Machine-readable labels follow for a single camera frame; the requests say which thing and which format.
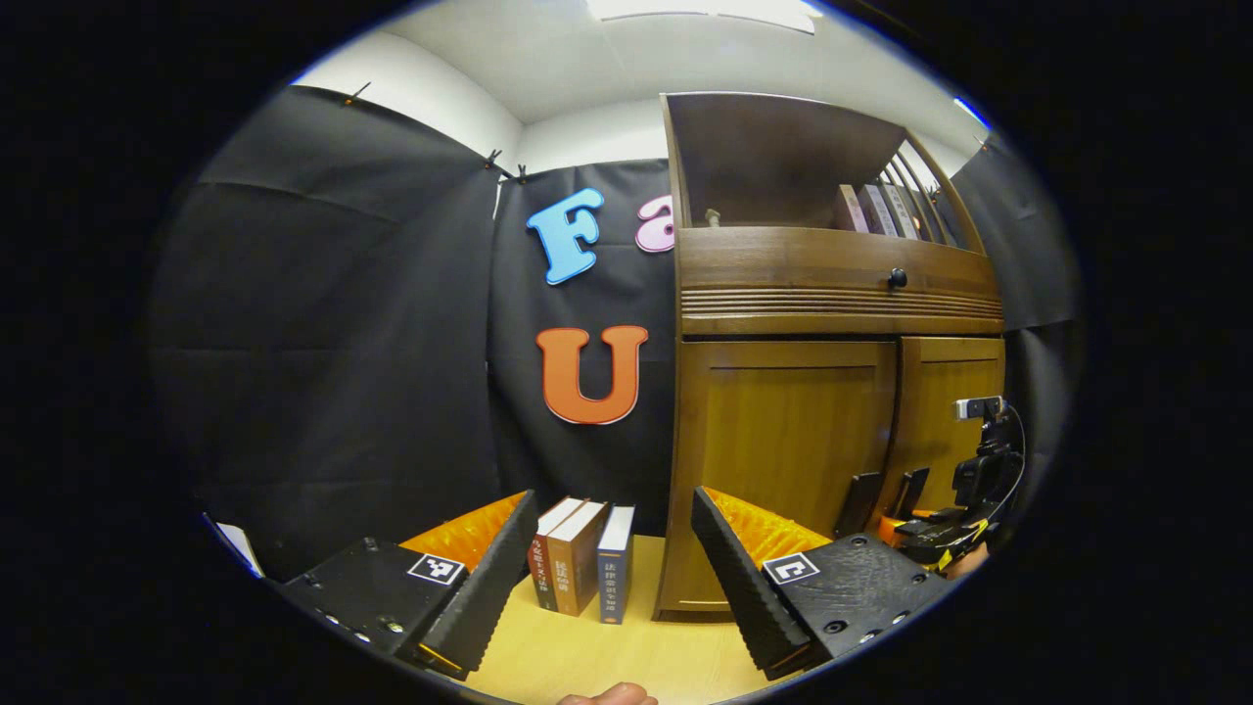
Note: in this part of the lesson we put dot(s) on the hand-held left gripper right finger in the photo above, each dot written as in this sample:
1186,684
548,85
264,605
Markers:
734,587

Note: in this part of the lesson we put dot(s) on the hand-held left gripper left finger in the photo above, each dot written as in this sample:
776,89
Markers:
489,587

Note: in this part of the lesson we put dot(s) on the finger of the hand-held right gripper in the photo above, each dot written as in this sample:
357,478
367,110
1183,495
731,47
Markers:
930,537

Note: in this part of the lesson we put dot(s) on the wooden shoe cabinet door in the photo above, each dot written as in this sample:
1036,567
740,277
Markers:
783,431
940,392

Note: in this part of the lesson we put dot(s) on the wooden double-door shoe cabinet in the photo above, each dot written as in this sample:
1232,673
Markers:
764,157

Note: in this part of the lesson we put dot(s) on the wooden cabinet drawer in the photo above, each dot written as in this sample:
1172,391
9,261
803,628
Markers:
783,259

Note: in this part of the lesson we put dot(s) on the blue book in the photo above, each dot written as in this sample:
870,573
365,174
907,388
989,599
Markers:
615,578

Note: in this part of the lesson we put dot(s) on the black round drawer knob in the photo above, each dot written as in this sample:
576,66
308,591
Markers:
897,278

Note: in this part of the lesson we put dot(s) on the pink book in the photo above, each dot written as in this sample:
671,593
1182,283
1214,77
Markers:
850,209

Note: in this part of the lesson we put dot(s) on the large ceiling light panel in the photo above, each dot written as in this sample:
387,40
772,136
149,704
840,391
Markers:
705,10

